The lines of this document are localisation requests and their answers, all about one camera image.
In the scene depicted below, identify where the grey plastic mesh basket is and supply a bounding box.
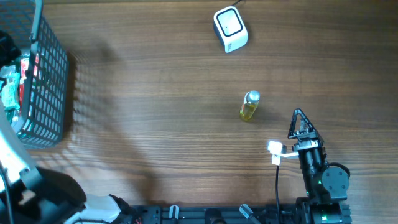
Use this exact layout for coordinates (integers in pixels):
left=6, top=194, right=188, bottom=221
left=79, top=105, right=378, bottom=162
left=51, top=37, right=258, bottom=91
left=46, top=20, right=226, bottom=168
left=1, top=0, right=69, bottom=149

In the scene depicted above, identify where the yellow liquid glass bottle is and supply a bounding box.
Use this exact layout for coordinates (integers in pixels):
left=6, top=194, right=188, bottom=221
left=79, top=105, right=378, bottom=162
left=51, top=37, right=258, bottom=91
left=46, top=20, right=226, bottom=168
left=239, top=90, right=261, bottom=121

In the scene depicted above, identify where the green gloves package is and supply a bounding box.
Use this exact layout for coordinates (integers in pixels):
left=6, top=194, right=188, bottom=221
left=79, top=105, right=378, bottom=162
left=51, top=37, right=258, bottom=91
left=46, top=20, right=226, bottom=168
left=1, top=53, right=29, bottom=126

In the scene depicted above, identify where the black right camera cable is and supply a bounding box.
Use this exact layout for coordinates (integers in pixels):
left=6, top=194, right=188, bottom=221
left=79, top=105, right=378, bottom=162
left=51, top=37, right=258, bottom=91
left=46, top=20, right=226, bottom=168
left=275, top=164, right=282, bottom=224

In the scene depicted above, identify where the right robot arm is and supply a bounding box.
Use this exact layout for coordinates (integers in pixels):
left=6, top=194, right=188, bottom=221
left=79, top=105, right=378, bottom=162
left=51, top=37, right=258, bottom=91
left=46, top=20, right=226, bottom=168
left=288, top=108, right=352, bottom=224

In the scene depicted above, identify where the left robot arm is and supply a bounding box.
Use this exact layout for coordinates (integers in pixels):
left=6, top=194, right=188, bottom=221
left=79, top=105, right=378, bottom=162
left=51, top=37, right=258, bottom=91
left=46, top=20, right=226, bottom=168
left=1, top=111, right=140, bottom=223

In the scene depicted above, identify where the white barcode scanner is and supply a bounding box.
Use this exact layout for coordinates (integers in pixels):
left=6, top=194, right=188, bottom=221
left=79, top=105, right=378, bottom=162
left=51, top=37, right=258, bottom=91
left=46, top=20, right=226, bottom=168
left=213, top=6, right=248, bottom=54

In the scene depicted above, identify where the light green wipes pack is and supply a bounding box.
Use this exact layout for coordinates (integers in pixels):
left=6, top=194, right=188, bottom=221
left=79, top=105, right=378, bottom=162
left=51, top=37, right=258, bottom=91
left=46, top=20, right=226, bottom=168
left=1, top=73, right=20, bottom=110

